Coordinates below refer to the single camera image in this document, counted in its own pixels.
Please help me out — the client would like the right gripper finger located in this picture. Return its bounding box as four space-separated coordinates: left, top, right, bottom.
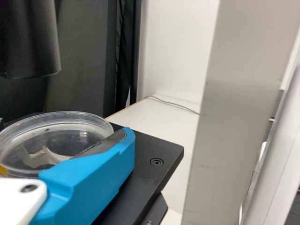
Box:
30 126 136 225

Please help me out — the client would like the petri dish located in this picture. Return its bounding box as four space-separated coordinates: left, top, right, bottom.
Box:
0 111 115 178

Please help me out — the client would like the cream microscope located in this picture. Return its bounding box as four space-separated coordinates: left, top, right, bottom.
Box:
0 0 300 225

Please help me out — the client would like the white pipette stand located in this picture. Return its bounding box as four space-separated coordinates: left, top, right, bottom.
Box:
241 52 300 225

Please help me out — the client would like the black platform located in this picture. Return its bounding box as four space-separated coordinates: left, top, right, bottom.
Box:
289 182 300 225

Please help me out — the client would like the thin pale cable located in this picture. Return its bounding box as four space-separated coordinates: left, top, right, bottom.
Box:
144 95 201 116

